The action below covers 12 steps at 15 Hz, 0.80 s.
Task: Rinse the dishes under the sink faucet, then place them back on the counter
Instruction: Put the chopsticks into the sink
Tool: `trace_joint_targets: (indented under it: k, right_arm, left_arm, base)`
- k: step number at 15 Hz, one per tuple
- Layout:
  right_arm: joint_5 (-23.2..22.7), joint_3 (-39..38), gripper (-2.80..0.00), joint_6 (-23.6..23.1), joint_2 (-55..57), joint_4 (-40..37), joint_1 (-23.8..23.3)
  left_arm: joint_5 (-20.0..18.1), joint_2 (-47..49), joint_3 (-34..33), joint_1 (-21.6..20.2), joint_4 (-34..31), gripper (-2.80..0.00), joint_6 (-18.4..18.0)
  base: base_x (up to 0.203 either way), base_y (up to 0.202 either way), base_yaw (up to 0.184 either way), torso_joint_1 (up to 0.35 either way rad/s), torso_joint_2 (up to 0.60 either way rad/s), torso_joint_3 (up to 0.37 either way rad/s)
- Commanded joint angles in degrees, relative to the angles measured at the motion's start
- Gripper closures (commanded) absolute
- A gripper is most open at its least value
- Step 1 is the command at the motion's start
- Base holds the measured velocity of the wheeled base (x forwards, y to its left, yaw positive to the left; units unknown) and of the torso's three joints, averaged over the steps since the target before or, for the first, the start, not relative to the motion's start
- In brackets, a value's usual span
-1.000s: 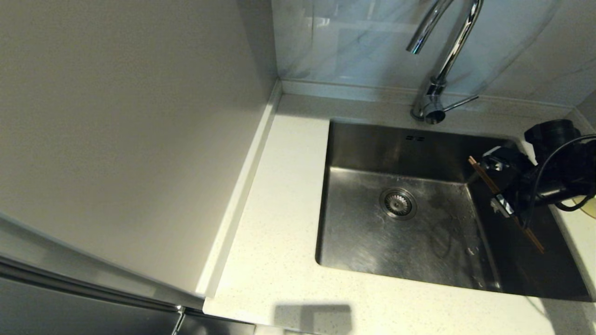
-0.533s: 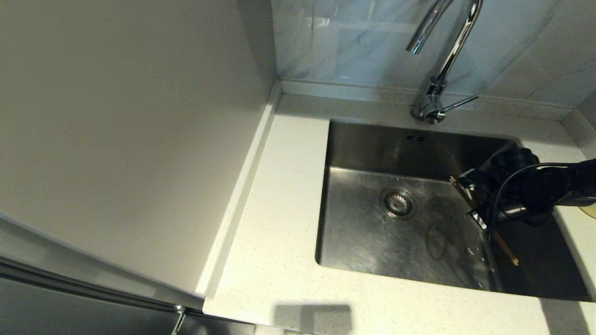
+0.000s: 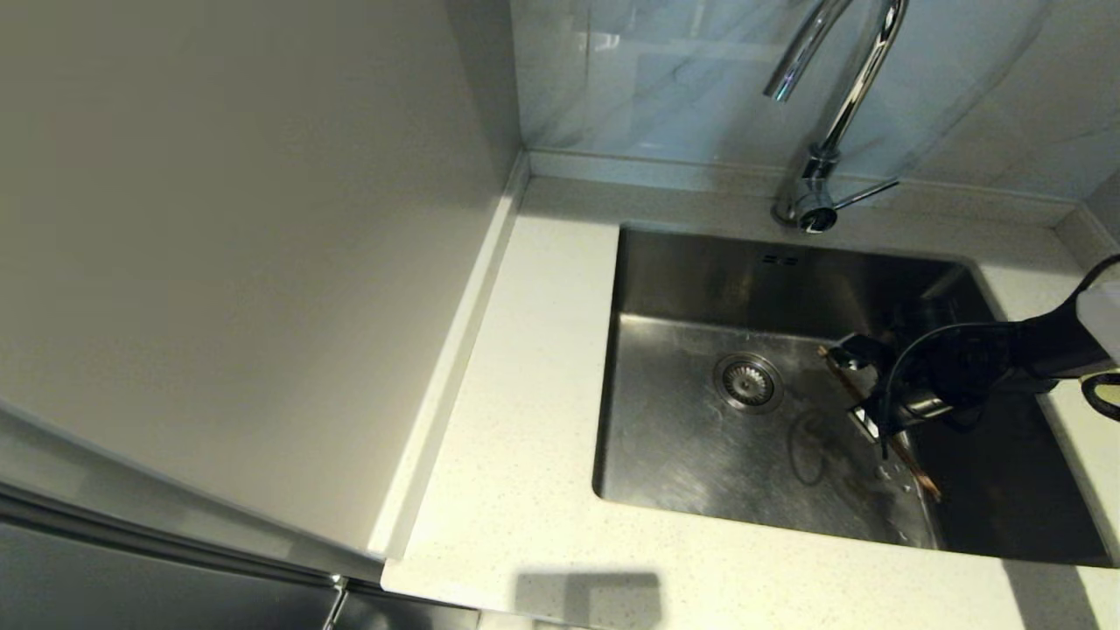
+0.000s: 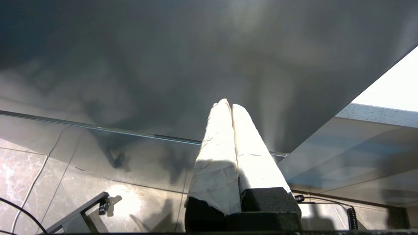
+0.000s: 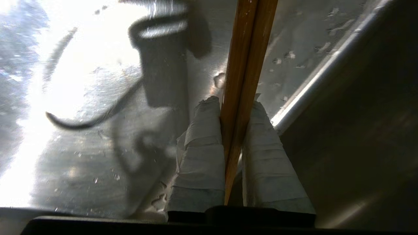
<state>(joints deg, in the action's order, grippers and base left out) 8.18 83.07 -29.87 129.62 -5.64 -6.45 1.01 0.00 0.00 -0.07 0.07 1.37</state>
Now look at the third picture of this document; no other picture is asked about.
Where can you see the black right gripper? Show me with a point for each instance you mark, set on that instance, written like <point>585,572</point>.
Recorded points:
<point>962,367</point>

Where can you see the stainless steel sink basin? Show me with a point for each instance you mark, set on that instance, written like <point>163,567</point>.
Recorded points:
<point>700,455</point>

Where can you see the round metal drain strainer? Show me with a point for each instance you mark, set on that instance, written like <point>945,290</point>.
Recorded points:
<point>746,382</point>

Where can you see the chrome gooseneck faucet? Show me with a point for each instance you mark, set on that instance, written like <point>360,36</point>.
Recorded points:
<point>814,210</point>

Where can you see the grey base cabinet front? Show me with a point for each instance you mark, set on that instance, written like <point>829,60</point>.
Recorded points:
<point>411,617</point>

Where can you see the grey tall cabinet door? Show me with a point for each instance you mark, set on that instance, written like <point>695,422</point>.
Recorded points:
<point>131,586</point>

